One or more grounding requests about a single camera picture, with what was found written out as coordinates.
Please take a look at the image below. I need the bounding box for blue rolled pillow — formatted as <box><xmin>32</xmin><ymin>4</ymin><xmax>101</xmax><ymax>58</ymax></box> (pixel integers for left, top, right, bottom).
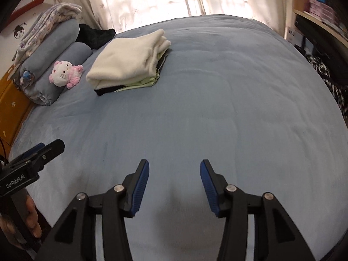
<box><xmin>20</xmin><ymin>42</ymin><xmax>92</xmax><ymax>106</ymax></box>
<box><xmin>19</xmin><ymin>19</ymin><xmax>80</xmax><ymax>72</ymax></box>

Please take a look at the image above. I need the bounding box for cream knit cardigan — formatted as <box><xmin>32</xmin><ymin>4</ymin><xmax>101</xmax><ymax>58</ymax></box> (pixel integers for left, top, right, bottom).
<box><xmin>85</xmin><ymin>29</ymin><xmax>172</xmax><ymax>89</ymax></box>

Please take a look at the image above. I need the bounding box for light green garment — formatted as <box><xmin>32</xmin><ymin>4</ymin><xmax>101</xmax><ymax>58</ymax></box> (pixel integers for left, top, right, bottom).
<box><xmin>95</xmin><ymin>49</ymin><xmax>170</xmax><ymax>96</ymax></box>

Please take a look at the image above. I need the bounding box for stack of pink boxes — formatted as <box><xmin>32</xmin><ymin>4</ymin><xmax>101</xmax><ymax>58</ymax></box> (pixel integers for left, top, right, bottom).
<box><xmin>308</xmin><ymin>0</ymin><xmax>340</xmax><ymax>25</ymax></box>

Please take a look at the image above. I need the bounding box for cartoon face wall sticker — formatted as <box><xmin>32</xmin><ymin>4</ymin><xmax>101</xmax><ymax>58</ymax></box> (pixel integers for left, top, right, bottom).
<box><xmin>13</xmin><ymin>24</ymin><xmax>26</xmax><ymax>40</ymax></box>

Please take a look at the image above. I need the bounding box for white cardboard box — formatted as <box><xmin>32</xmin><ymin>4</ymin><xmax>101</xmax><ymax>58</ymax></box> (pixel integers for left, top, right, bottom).
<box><xmin>287</xmin><ymin>27</ymin><xmax>306</xmax><ymax>49</ymax></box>

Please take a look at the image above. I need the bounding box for red wall shelf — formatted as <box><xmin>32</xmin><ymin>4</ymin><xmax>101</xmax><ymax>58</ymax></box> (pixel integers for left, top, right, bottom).
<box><xmin>9</xmin><ymin>0</ymin><xmax>51</xmax><ymax>18</ymax></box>

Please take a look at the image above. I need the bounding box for black fuzzy garment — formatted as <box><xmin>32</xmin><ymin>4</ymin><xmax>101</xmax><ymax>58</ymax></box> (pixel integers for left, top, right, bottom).
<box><xmin>75</xmin><ymin>24</ymin><xmax>116</xmax><ymax>51</ymax></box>

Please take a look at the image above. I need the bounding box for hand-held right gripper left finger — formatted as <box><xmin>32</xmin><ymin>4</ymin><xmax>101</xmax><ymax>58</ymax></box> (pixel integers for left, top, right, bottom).
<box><xmin>41</xmin><ymin>159</ymin><xmax>151</xmax><ymax>261</ymax></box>

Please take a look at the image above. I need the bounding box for sheer leaf-patterned curtain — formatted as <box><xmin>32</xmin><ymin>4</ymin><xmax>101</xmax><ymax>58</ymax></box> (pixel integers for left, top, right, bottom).
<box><xmin>194</xmin><ymin>0</ymin><xmax>295</xmax><ymax>40</ymax></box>
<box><xmin>49</xmin><ymin>0</ymin><xmax>207</xmax><ymax>33</ymax></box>

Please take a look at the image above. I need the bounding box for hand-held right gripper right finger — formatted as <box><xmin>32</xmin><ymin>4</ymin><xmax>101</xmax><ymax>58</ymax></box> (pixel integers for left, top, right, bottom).
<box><xmin>200</xmin><ymin>159</ymin><xmax>309</xmax><ymax>261</ymax></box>

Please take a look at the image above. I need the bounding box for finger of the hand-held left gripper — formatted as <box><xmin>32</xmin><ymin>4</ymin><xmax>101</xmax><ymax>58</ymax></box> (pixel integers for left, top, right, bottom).
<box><xmin>9</xmin><ymin>139</ymin><xmax>65</xmax><ymax>173</ymax></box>
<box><xmin>22</xmin><ymin>143</ymin><xmax>45</xmax><ymax>159</ymax></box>

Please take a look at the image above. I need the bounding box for orange wooden headboard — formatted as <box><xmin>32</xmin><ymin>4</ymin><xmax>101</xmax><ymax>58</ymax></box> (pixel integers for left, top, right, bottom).
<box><xmin>0</xmin><ymin>72</ymin><xmax>34</xmax><ymax>146</ymax></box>

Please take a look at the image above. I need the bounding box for white purple patterned folded blanket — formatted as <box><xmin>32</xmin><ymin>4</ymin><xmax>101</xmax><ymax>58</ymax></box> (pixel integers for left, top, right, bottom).
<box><xmin>12</xmin><ymin>3</ymin><xmax>83</xmax><ymax>66</ymax></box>

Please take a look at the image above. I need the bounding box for pink cat plush toy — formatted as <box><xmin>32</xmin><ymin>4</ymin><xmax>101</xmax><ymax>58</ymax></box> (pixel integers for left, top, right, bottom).
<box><xmin>49</xmin><ymin>60</ymin><xmax>84</xmax><ymax>89</ymax></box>

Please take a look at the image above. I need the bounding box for black white patterned cloth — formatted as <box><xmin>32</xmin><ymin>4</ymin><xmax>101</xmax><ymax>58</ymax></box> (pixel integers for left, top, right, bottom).
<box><xmin>306</xmin><ymin>54</ymin><xmax>348</xmax><ymax>115</ymax></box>

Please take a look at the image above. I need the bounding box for person's left hand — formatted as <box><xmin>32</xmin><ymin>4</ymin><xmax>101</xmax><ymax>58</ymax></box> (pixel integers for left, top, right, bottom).
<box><xmin>0</xmin><ymin>196</ymin><xmax>42</xmax><ymax>251</ymax></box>

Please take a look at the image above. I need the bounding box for small blue round toy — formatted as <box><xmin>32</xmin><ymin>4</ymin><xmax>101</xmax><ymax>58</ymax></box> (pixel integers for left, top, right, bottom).
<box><xmin>20</xmin><ymin>71</ymin><xmax>34</xmax><ymax>85</ymax></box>

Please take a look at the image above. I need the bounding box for black clothes heap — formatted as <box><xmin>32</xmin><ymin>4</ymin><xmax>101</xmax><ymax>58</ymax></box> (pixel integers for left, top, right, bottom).
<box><xmin>295</xmin><ymin>15</ymin><xmax>348</xmax><ymax>68</ymax></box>

